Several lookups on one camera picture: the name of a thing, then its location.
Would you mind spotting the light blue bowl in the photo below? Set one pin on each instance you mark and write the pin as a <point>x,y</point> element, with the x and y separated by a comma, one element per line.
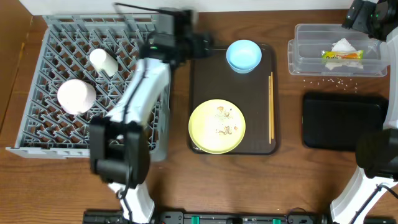
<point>243,56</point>

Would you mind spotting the grey dish rack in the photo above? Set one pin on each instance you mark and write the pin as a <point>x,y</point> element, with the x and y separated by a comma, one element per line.
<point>46,130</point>

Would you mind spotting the white cup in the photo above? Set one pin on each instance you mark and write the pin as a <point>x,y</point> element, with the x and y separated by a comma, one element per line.
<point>103,61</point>

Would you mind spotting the dark brown serving tray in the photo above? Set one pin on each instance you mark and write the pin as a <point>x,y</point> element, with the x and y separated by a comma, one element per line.
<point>212,78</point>

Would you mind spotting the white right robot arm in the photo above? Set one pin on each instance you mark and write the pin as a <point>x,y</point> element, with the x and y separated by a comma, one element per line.
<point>376,154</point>

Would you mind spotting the wooden chopstick right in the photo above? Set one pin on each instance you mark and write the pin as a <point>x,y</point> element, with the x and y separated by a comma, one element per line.
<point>272,107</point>

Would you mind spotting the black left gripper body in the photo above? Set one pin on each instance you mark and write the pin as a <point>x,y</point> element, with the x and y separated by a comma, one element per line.
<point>175,20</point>

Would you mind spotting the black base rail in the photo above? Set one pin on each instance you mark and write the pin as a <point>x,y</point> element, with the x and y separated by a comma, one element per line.
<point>178,217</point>

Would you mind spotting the black tray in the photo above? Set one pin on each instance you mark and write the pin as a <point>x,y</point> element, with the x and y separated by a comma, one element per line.
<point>337,121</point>

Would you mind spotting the yellow snack wrapper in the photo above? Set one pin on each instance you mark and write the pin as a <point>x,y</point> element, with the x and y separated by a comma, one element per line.
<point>355,55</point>

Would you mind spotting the yellow plate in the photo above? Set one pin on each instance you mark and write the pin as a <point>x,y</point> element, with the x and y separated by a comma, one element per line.
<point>216,126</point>

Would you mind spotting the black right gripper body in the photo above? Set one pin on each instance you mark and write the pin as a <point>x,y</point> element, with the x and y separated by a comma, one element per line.
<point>348,21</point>

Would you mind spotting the clear plastic bin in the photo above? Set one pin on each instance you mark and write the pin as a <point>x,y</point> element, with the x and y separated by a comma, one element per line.
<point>311,40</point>

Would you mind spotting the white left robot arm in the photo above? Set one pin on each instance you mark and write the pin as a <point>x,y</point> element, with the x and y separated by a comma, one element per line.
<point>119,151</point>

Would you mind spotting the white crumpled napkin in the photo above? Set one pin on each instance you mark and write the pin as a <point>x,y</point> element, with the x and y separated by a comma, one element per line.
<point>342,46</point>

